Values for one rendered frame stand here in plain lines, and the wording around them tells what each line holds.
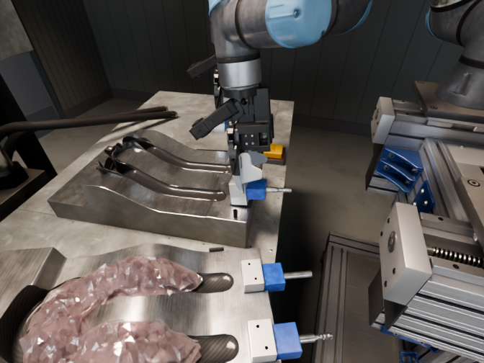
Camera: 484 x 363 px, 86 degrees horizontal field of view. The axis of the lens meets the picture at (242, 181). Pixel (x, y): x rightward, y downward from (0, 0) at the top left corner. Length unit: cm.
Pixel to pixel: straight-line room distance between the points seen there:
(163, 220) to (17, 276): 26
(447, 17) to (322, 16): 57
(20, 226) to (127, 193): 32
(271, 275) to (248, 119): 29
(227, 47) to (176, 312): 43
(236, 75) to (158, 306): 39
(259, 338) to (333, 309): 81
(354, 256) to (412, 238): 98
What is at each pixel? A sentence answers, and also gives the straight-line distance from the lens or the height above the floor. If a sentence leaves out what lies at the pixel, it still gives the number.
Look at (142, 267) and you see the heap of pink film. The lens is 49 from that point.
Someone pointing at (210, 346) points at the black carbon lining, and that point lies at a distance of 48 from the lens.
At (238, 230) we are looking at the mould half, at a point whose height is 86.
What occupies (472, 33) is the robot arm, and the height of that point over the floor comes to 118.
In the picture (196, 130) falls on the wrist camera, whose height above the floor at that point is 106.
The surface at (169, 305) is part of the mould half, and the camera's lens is 48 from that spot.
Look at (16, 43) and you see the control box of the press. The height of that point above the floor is 110.
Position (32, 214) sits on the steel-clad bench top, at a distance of 88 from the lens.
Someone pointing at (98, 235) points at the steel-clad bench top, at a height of 80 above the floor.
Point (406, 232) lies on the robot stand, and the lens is 47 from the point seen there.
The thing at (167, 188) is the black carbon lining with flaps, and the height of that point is 88.
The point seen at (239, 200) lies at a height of 91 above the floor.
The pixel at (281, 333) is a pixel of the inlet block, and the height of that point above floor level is 87.
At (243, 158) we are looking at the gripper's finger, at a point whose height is 102.
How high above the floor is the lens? 130
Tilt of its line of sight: 39 degrees down
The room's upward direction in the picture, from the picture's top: straight up
